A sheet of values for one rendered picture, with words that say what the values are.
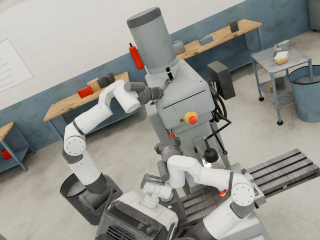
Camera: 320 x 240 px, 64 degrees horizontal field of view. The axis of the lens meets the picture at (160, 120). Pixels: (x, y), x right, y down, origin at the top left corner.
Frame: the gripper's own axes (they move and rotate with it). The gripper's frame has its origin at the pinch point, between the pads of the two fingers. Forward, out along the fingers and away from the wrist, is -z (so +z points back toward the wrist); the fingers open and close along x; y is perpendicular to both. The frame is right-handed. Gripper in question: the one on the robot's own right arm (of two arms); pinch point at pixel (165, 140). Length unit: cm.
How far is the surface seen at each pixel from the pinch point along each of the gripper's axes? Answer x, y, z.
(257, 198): -36, 67, -3
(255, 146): -96, 170, -160
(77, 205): 137, 125, -138
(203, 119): -21.6, 4.3, -11.3
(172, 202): 14, 55, -16
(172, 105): -9.4, -15.2, -1.7
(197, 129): -17.3, 11.0, -14.7
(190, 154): -8.7, 24.9, -14.7
